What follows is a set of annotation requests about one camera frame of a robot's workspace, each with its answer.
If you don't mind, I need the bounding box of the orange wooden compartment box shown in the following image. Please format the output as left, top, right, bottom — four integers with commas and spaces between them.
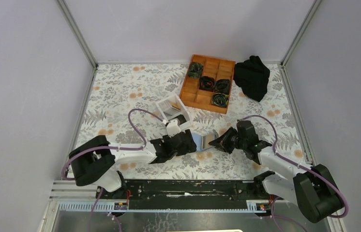
179, 54, 236, 114

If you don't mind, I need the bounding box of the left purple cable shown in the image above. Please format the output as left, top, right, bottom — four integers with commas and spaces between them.
61, 109, 169, 232

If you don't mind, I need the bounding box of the floral table mat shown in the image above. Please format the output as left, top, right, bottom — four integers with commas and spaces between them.
76, 64, 305, 180

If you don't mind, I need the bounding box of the rolled dark sock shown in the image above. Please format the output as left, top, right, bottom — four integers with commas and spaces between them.
199, 76, 216, 92
214, 79, 231, 95
211, 93, 229, 108
187, 62, 204, 79

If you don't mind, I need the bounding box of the purple cable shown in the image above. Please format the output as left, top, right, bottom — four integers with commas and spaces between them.
237, 115, 350, 232
61, 109, 169, 232

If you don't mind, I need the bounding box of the grey leather card holder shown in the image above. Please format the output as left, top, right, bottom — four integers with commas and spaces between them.
191, 130, 219, 152

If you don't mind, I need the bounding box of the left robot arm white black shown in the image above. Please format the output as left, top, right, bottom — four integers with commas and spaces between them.
61, 130, 196, 199

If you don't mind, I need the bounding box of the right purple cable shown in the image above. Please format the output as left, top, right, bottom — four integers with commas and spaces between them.
237, 115, 350, 232

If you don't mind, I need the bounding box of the rolled dark sock middle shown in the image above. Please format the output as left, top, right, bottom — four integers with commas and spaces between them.
199, 76, 216, 92

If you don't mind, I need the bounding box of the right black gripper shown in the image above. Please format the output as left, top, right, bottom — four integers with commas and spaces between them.
209, 127, 247, 155

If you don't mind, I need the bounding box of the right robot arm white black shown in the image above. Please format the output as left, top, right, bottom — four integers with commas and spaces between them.
209, 120, 349, 223

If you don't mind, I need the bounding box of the rolled dark sock top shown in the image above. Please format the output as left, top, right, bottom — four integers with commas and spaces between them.
187, 62, 204, 79

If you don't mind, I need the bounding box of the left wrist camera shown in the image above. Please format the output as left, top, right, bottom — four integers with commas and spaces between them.
165, 119, 182, 137

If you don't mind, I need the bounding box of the rolled dark sock bottom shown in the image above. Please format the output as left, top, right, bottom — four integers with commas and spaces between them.
211, 93, 229, 108

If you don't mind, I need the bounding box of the rolled dark sock right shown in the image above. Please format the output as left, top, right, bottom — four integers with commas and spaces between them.
214, 79, 231, 95

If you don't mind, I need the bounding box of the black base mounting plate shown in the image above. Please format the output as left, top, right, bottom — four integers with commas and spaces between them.
96, 171, 274, 201

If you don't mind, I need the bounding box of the stack of cards in tray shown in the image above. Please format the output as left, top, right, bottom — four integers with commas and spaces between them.
160, 100, 181, 115

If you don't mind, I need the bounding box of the black cloth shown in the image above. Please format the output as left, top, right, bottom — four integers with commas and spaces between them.
233, 56, 270, 102

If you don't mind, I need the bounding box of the white plastic card tray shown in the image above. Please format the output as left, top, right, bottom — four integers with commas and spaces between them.
155, 94, 192, 130

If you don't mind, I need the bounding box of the white slotted cable duct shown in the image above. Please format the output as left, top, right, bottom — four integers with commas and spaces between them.
59, 201, 268, 213

